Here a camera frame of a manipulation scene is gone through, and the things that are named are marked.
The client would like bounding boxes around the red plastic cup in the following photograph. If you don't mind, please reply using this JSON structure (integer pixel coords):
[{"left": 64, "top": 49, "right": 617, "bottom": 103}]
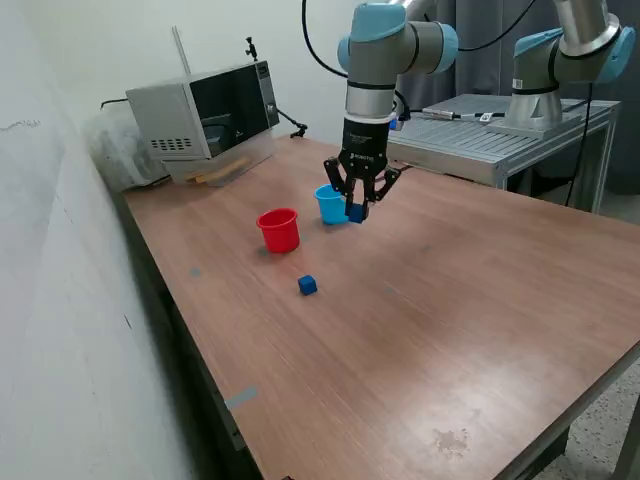
[{"left": 256, "top": 208, "right": 301, "bottom": 254}]

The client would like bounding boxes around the long grey-blue tape piece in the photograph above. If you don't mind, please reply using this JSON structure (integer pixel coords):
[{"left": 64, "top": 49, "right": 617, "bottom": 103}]
[{"left": 224, "top": 385, "right": 260, "bottom": 411}]

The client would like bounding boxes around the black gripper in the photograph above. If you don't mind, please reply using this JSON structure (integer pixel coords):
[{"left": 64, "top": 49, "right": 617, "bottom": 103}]
[{"left": 323, "top": 115, "right": 402, "bottom": 220}]

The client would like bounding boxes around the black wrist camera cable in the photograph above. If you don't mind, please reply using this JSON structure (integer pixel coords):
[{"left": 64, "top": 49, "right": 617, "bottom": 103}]
[{"left": 301, "top": 0, "right": 536, "bottom": 124}]

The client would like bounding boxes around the silver microwave oven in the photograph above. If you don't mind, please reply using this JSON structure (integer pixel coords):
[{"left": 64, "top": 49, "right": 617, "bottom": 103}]
[{"left": 124, "top": 59, "right": 280, "bottom": 162}]

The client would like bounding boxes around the dark grey curtain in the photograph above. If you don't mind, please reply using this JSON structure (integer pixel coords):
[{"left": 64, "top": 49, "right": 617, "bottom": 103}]
[{"left": 397, "top": 0, "right": 640, "bottom": 199}]

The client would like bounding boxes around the translucent plastic bag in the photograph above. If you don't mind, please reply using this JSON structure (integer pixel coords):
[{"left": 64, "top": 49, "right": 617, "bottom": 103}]
[{"left": 82, "top": 112, "right": 171, "bottom": 192}]

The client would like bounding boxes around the black rod with white tag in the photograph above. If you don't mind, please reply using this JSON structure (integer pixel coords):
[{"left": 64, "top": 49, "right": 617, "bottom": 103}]
[{"left": 459, "top": 111, "right": 507, "bottom": 124}]

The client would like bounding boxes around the white thin rod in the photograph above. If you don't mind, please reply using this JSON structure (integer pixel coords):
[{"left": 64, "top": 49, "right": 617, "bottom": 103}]
[{"left": 171, "top": 25, "right": 193, "bottom": 76}]

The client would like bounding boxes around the wooden block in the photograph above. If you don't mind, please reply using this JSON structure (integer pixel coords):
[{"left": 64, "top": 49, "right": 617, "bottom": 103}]
[{"left": 185, "top": 157, "right": 251, "bottom": 185}]

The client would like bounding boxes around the blue plastic cup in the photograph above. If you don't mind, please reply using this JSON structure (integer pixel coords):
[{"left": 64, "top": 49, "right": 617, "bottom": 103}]
[{"left": 313, "top": 183, "right": 351, "bottom": 226}]

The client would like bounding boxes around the black arm base cable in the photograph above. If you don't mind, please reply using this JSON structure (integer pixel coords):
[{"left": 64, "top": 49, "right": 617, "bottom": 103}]
[{"left": 562, "top": 82, "right": 596, "bottom": 206}]

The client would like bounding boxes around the clear plastic box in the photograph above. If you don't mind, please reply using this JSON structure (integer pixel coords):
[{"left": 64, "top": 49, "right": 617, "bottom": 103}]
[{"left": 160, "top": 134, "right": 275, "bottom": 189}]

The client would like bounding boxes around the aluminium robot mounting table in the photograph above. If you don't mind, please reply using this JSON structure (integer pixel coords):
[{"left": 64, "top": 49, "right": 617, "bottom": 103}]
[{"left": 387, "top": 93, "right": 622, "bottom": 215}]

